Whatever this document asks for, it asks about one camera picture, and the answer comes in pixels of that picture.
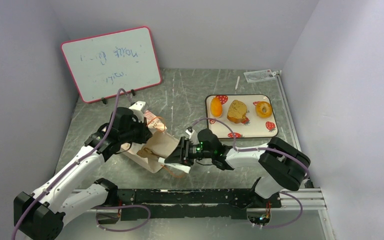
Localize yellow fake doughnut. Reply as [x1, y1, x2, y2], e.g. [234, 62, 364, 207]
[255, 101, 273, 119]

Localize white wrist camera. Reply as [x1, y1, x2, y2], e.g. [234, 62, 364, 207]
[129, 101, 148, 123]
[185, 126, 196, 138]

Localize yellow fake bread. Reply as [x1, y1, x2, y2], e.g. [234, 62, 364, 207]
[227, 100, 248, 124]

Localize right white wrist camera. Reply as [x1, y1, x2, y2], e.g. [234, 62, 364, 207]
[185, 126, 196, 138]

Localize white card on table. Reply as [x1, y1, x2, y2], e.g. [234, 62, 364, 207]
[244, 69, 277, 83]

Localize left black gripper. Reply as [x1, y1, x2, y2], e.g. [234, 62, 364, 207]
[119, 115, 153, 144]

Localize purple cable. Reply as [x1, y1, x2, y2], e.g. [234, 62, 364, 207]
[186, 117, 311, 230]
[11, 88, 152, 240]

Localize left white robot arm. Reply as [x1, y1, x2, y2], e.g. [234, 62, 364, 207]
[11, 101, 152, 240]

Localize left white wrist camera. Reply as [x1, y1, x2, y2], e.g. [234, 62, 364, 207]
[129, 101, 148, 123]

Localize paper bag with orange handles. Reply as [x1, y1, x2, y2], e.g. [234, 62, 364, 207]
[120, 110, 179, 174]

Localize red framed whiteboard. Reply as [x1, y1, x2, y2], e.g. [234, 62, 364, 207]
[60, 26, 163, 103]

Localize metal serving tongs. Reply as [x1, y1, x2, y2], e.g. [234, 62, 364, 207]
[142, 148, 192, 174]

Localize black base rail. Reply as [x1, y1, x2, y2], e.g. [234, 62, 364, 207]
[98, 188, 281, 221]

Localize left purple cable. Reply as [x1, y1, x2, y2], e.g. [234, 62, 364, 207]
[11, 88, 152, 240]

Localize orange fake bread piece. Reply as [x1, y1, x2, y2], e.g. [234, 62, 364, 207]
[210, 97, 223, 118]

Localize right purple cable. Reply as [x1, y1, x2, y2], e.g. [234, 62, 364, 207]
[186, 117, 311, 230]

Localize strawberry print tray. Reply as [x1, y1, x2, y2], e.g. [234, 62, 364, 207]
[205, 94, 279, 139]

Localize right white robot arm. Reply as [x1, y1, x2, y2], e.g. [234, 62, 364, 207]
[158, 129, 311, 207]

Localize small white stick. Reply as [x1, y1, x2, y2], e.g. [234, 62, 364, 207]
[234, 76, 241, 91]

